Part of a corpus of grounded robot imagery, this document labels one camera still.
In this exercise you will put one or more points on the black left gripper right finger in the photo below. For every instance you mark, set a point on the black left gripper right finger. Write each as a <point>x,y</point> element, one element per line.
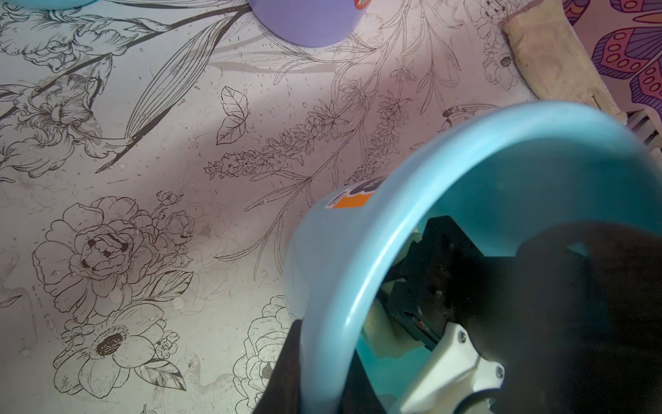
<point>358,396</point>

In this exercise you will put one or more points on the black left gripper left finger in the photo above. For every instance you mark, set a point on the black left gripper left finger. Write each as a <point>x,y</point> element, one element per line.
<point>282,393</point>

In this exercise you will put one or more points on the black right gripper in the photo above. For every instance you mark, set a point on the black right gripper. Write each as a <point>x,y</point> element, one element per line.
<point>440,294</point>

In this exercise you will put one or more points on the light blue bucket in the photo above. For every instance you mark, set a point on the light blue bucket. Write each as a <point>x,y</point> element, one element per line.
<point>50,4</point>
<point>503,177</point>

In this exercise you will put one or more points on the purple plastic bucket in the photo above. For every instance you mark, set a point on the purple plastic bucket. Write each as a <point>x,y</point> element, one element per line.
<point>310,23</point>

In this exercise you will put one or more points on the yellow cleaning cloth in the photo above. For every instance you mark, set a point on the yellow cleaning cloth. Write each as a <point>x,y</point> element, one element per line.
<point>385,337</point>

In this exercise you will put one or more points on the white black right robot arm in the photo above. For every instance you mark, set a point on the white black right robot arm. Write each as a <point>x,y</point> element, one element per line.
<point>569,323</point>

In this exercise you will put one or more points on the beige work glove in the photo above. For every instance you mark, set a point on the beige work glove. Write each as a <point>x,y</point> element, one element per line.
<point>553,61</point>

